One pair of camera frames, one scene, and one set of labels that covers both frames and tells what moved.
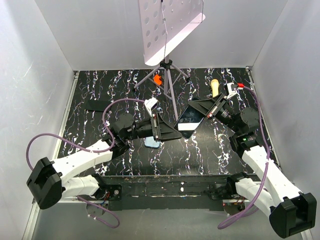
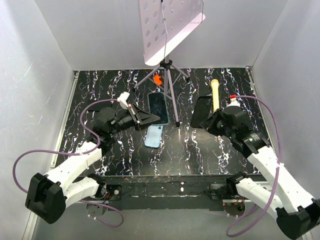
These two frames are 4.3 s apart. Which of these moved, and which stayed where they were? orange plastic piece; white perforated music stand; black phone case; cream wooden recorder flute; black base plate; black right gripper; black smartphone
Moved: black phone case; black right gripper; black smartphone
Stayed: orange plastic piece; cream wooden recorder flute; white perforated music stand; black base plate
